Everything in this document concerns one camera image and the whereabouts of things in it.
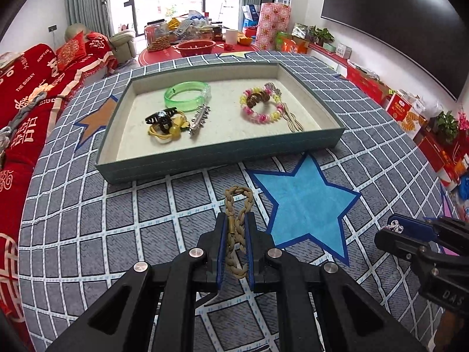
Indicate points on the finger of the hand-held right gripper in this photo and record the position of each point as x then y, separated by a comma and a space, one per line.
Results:
414, 227
394, 244

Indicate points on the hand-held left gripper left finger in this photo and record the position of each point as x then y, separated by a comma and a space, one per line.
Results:
221, 249

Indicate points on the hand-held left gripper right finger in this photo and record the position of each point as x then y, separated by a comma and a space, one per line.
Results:
250, 253

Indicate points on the silver bow brooch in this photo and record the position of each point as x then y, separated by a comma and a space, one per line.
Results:
395, 226

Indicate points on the grey-green shallow tray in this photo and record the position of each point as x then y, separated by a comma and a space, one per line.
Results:
227, 128

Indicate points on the silver feather hair clip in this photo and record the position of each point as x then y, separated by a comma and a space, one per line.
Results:
199, 119

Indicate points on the gold hair pin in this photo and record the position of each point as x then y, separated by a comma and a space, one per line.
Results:
291, 121

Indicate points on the black hair claw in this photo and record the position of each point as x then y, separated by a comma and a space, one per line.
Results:
161, 115

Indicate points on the green translucent bangle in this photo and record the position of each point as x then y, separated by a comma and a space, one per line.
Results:
172, 99

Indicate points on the silver crystal brooch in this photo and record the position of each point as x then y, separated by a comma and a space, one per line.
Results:
273, 88

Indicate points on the grey checked star mat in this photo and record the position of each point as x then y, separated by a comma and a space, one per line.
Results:
146, 227

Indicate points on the potted plant with pink flowers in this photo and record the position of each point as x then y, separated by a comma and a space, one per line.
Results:
449, 124

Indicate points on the red yellow waffle box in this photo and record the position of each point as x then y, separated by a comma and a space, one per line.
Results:
405, 112

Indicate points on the large red gift box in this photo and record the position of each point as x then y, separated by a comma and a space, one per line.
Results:
368, 84

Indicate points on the small white box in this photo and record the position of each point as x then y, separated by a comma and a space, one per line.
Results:
343, 50

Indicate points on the red low cabinet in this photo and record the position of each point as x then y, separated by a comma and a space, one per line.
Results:
329, 55

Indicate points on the red round table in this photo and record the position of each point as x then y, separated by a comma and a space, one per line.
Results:
165, 57

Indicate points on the red plastic basket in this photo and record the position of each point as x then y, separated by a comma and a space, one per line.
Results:
196, 47

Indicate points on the orange red gift box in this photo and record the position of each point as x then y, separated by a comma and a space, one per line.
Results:
295, 46

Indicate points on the potted green plant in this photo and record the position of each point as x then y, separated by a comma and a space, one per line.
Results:
322, 36

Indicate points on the white cup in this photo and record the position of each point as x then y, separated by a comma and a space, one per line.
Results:
231, 36

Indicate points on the black television screen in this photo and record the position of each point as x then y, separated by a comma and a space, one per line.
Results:
395, 14

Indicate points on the red covered sofa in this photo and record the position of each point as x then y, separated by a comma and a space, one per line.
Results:
33, 132

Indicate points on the pile of snack packets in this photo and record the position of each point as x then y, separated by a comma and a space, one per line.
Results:
187, 27

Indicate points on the silver foil bag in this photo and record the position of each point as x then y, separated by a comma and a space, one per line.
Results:
300, 30

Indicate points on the red floral wrapped box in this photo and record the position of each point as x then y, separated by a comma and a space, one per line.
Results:
273, 25

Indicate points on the beige armchair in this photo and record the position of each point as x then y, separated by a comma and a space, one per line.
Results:
122, 42

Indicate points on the red square cushion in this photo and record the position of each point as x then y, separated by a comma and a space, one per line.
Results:
71, 49

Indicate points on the grey curtain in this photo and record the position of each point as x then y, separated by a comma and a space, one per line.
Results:
86, 0

